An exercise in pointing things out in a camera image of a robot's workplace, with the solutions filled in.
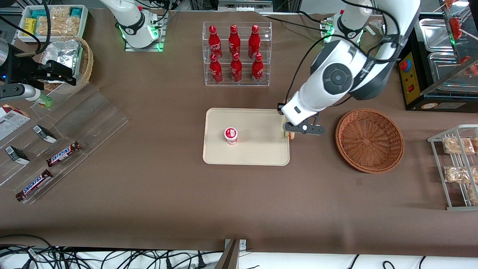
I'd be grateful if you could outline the black table cable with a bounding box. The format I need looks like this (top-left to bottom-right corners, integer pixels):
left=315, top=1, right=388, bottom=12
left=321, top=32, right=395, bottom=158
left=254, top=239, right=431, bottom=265
left=260, top=11, right=333, bottom=32

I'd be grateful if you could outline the large steel tray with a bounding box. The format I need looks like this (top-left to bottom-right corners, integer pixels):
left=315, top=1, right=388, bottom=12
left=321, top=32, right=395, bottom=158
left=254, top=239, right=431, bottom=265
left=419, top=18, right=458, bottom=53

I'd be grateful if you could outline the snickers chocolate bar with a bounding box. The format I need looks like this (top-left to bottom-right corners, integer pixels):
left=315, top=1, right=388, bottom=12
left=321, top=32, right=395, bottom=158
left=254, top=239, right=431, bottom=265
left=15, top=169, right=53, bottom=202
left=46, top=141, right=81, bottom=167

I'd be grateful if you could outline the light wicker basket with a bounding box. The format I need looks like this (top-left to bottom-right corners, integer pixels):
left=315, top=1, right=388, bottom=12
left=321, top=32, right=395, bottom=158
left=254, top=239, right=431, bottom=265
left=39, top=35, right=94, bottom=94

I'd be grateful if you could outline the brown wicker basket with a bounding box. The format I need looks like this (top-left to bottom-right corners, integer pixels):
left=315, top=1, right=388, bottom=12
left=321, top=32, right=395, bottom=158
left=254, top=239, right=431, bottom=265
left=335, top=108, right=405, bottom=174

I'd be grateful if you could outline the white plastic bin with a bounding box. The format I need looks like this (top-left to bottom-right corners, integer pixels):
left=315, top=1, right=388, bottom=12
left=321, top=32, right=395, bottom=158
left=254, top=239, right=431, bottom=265
left=17, top=4, right=89, bottom=44

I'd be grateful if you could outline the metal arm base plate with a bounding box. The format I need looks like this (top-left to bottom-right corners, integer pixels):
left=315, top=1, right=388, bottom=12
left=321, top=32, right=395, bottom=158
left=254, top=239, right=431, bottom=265
left=124, top=11, right=165, bottom=52
left=321, top=17, right=338, bottom=47

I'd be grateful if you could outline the red white barcode carton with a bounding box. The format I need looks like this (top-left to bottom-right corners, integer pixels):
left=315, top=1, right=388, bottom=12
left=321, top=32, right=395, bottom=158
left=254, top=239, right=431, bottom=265
left=0, top=105, right=31, bottom=141

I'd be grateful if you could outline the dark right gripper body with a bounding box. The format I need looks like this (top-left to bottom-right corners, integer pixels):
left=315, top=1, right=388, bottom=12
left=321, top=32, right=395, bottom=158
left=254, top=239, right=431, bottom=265
left=0, top=52, right=38, bottom=85

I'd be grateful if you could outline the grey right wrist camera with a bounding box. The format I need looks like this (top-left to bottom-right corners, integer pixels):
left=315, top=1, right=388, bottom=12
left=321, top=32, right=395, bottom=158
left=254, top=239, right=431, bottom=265
left=0, top=84, right=41, bottom=102

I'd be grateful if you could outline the black food warmer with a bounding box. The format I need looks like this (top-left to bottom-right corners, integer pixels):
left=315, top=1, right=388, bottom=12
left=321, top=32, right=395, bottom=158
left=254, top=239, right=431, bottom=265
left=398, top=11, right=478, bottom=112

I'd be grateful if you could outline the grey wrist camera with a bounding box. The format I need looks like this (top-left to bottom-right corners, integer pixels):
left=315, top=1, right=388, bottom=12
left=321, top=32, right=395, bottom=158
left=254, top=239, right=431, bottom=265
left=0, top=84, right=41, bottom=102
left=286, top=117, right=325, bottom=136

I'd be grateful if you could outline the small black white box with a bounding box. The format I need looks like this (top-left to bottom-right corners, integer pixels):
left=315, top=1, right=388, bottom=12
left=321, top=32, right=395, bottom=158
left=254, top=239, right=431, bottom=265
left=33, top=125, right=58, bottom=144
left=5, top=146, right=30, bottom=165

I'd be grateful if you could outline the beige plastic tray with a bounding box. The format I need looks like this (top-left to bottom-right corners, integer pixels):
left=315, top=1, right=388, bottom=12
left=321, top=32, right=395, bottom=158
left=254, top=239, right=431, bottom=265
left=202, top=108, right=290, bottom=166

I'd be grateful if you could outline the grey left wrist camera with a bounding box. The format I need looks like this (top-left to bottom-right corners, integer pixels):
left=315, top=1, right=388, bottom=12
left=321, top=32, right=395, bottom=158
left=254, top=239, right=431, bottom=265
left=286, top=117, right=325, bottom=136

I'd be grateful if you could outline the silver foil bag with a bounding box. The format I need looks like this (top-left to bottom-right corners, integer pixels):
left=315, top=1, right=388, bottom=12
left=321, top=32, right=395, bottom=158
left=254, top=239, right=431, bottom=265
left=45, top=39, right=83, bottom=82

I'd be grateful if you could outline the red cola bottle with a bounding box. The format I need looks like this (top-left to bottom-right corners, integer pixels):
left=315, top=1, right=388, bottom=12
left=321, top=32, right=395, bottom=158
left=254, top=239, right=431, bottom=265
left=209, top=53, right=223, bottom=84
left=229, top=25, right=241, bottom=56
left=208, top=25, right=223, bottom=60
left=251, top=53, right=264, bottom=84
left=230, top=52, right=242, bottom=83
left=248, top=25, right=261, bottom=59

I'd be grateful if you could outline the small steel tray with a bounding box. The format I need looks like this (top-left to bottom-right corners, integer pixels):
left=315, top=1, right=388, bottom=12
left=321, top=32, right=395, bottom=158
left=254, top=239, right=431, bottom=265
left=428, top=52, right=478, bottom=81

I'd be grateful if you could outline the silver mounting bracket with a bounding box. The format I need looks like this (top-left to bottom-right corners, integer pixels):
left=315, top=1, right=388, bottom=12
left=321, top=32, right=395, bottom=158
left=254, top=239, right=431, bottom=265
left=224, top=239, right=247, bottom=251

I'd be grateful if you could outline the clear bag of snacks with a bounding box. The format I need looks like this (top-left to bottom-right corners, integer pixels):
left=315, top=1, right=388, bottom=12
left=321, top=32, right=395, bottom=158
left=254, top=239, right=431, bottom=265
left=37, top=7, right=81, bottom=36

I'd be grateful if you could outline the triangular sandwich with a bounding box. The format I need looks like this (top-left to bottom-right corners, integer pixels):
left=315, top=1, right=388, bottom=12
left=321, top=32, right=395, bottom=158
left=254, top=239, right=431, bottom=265
left=281, top=116, right=295, bottom=140

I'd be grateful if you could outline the small red white cup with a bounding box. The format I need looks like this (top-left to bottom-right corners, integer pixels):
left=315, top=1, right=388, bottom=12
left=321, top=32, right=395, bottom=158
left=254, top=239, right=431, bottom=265
left=224, top=127, right=239, bottom=145

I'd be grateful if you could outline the aluminium frame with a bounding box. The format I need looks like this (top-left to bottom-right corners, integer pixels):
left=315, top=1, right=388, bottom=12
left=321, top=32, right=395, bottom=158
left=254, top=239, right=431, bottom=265
left=190, top=0, right=299, bottom=15

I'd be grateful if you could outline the dark metal bar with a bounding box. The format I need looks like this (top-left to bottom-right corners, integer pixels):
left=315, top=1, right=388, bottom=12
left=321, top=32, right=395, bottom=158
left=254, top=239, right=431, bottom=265
left=216, top=240, right=240, bottom=269

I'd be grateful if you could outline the clear acrylic display stand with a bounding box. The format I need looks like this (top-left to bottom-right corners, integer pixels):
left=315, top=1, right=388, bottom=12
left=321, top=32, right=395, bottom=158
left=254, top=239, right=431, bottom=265
left=0, top=82, right=130, bottom=205

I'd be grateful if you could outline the grey wire rack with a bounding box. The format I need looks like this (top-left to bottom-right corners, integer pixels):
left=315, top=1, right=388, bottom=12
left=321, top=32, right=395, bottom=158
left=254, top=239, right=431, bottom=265
left=428, top=124, right=478, bottom=211

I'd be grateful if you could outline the red skewered sausage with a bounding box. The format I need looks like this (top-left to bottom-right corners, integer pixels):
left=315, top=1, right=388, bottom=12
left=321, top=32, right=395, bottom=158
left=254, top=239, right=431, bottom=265
left=450, top=17, right=463, bottom=38
left=462, top=56, right=478, bottom=74

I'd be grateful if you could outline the clear acrylic bottle rack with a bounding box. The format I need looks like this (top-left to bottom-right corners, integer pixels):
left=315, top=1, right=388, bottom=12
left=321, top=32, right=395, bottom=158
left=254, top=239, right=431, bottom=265
left=202, top=21, right=272, bottom=87

